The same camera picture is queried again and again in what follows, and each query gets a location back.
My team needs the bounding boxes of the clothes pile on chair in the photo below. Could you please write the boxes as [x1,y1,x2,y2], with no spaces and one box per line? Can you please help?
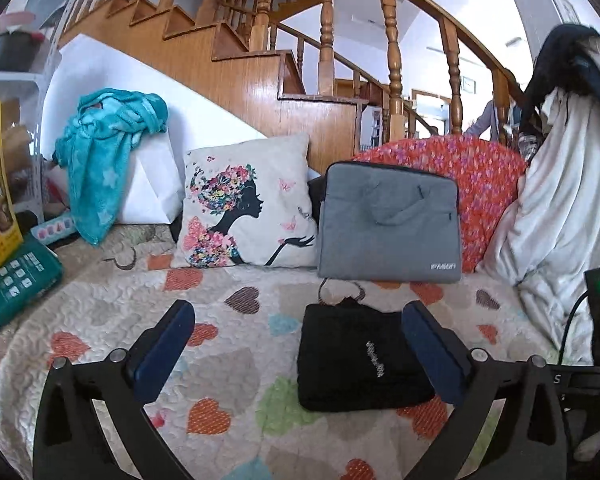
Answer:
[519,24,600,138]

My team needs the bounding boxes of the heart patterned quilt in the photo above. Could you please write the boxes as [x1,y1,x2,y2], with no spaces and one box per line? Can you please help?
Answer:
[0,226,591,479]

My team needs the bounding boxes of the pastel egg tray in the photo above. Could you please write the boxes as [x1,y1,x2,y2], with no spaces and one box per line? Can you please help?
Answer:
[30,210,76,246]

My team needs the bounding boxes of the white printed cushion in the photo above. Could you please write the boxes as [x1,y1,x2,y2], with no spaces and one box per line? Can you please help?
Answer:
[172,133,317,269]

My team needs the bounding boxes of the red floral pillow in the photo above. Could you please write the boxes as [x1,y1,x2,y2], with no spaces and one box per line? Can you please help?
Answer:
[354,136,527,273]

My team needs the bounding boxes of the grey laptop bag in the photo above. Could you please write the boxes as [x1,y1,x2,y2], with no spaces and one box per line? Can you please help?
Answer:
[316,162,462,283]

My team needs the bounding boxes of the teal star towel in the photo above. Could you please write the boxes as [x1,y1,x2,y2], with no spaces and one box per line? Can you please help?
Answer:
[54,88,169,246]

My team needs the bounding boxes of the white box under towel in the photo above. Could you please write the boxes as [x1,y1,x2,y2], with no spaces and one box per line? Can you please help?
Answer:
[117,132,184,226]

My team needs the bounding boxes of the white crumpled blanket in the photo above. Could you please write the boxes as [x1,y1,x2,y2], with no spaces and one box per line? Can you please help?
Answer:
[477,39,600,366]

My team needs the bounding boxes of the black pants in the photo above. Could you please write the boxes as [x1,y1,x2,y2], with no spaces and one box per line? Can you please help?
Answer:
[297,297,434,413]

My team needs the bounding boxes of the green cardboard box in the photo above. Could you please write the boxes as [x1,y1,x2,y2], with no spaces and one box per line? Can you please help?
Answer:
[0,235,64,329]

